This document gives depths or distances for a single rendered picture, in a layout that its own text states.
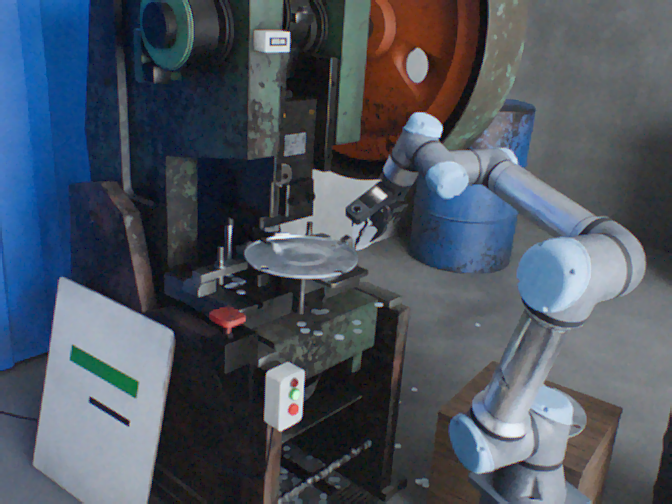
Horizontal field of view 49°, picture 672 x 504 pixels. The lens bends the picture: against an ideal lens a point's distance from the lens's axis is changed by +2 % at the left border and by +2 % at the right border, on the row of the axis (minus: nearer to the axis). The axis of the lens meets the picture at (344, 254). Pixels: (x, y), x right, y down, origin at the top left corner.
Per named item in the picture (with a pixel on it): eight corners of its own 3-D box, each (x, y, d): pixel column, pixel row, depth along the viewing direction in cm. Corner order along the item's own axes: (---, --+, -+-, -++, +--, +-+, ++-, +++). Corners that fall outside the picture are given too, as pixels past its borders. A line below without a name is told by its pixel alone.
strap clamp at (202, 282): (250, 280, 188) (251, 243, 184) (198, 297, 176) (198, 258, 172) (235, 273, 191) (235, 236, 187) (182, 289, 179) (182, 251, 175)
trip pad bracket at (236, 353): (256, 403, 168) (259, 327, 161) (223, 420, 161) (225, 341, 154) (239, 393, 171) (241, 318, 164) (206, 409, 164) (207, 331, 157)
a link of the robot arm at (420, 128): (425, 130, 148) (405, 107, 153) (401, 173, 154) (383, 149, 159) (453, 133, 152) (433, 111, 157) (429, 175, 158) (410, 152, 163)
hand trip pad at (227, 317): (248, 346, 159) (248, 314, 156) (226, 355, 154) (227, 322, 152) (227, 334, 163) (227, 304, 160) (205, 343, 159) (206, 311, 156)
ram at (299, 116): (324, 211, 187) (331, 94, 176) (282, 222, 176) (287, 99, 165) (277, 195, 197) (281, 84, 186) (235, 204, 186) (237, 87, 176)
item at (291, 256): (300, 230, 204) (301, 228, 204) (380, 260, 187) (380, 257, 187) (220, 253, 183) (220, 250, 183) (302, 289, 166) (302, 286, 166)
